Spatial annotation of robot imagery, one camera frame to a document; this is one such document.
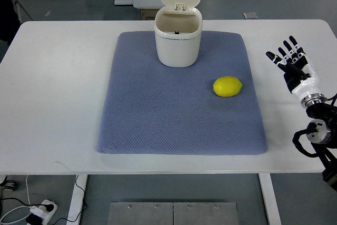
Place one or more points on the white power strip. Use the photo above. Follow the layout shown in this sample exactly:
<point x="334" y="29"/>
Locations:
<point x="42" y="214"/>

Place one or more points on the yellow lemon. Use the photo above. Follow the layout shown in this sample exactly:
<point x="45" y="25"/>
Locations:
<point x="227" y="86"/>

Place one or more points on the blue quilted mat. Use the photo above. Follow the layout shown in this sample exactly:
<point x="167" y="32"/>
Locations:
<point x="151" y="108"/>

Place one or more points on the white table leg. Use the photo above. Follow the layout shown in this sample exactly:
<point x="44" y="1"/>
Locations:
<point x="269" y="199"/>
<point x="77" y="205"/>

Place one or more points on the white trash bin open lid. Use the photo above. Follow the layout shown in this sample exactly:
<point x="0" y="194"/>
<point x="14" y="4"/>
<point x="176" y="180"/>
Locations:
<point x="178" y="29"/>

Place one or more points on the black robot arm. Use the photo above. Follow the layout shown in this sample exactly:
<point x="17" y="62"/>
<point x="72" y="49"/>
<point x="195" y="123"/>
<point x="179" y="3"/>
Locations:
<point x="321" y="132"/>

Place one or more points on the metal floor plate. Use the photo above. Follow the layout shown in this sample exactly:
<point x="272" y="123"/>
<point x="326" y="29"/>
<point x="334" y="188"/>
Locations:
<point x="173" y="213"/>

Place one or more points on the white table leg right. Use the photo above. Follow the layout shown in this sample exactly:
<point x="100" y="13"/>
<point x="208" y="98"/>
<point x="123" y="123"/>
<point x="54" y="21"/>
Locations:
<point x="269" y="199"/>

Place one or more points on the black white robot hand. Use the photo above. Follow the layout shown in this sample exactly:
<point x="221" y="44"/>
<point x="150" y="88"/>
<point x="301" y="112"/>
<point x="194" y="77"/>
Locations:
<point x="299" y="74"/>

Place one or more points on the caster wheel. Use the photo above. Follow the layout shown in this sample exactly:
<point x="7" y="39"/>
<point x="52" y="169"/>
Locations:
<point x="6" y="184"/>

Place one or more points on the small grey floor plate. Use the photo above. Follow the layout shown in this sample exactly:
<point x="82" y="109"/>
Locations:
<point x="250" y="15"/>

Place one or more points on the white table leg left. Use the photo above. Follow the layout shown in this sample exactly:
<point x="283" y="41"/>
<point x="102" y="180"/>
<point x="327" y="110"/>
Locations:
<point x="77" y="205"/>

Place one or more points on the cardboard box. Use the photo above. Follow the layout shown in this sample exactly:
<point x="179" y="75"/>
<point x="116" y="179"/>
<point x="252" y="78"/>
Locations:
<point x="148" y="14"/>

